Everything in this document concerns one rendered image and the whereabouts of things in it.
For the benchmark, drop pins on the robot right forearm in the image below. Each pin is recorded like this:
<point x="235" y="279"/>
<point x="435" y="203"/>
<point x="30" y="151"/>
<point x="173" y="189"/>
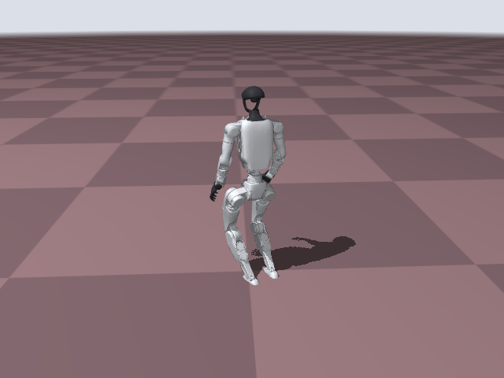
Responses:
<point x="275" y="166"/>

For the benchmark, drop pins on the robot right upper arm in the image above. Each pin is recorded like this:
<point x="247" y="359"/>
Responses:
<point x="278" y="138"/>

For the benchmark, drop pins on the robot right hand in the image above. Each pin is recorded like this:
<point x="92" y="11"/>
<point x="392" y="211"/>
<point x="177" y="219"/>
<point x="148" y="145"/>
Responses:
<point x="265" y="178"/>

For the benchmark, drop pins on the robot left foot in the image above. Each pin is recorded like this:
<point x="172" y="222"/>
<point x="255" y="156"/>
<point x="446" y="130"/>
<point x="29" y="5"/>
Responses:
<point x="254" y="281"/>

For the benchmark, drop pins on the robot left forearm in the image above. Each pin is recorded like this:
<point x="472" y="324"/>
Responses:
<point x="221" y="173"/>

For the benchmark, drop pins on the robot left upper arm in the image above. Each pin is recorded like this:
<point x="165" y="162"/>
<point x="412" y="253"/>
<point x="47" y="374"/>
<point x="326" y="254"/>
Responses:
<point x="231" y="131"/>

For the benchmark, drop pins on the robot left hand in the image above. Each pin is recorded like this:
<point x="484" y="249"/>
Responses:
<point x="214" y="190"/>

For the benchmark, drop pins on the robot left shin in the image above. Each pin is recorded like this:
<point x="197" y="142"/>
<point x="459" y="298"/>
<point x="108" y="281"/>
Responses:
<point x="238" y="250"/>

